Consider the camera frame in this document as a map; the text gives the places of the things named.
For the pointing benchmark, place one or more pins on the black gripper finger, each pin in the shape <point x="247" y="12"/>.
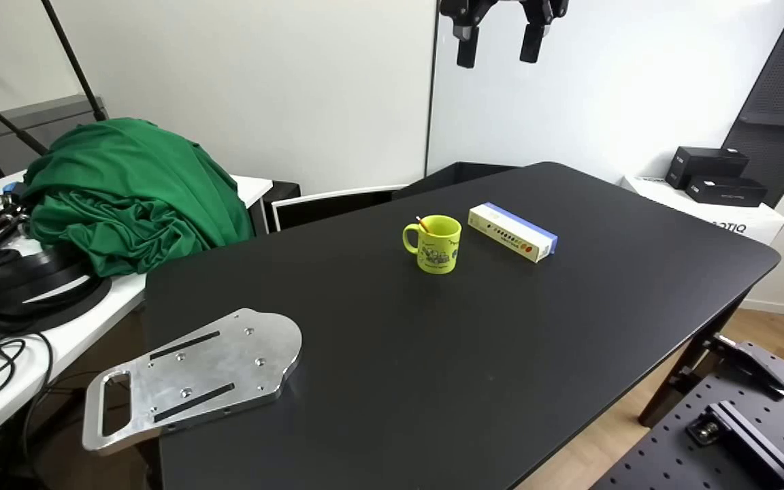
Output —
<point x="541" y="14"/>
<point x="466" y="18"/>

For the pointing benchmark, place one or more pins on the black device box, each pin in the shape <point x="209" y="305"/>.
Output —
<point x="714" y="161"/>

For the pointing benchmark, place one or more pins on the white and blue paint box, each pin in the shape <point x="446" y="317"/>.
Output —
<point x="512" y="231"/>

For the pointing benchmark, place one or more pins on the yellow-green ceramic mug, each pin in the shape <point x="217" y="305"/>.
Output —
<point x="435" y="242"/>

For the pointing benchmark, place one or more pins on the black flat device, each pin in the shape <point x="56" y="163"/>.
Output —
<point x="737" y="192"/>

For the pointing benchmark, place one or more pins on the white cardboard box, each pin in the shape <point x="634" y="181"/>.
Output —
<point x="762" y="223"/>

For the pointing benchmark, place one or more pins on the green cloth pile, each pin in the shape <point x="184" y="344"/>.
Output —
<point x="133" y="196"/>

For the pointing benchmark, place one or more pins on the silver metal mounting plate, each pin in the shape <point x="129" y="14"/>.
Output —
<point x="229" y="362"/>

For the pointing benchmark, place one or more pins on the black perforated breadboard table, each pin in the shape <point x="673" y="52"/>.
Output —
<point x="722" y="433"/>

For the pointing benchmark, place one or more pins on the black bracket on breadboard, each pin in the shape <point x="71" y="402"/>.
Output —
<point x="747" y="362"/>

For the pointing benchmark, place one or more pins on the black round cable reel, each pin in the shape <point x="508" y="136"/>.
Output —
<point x="47" y="289"/>

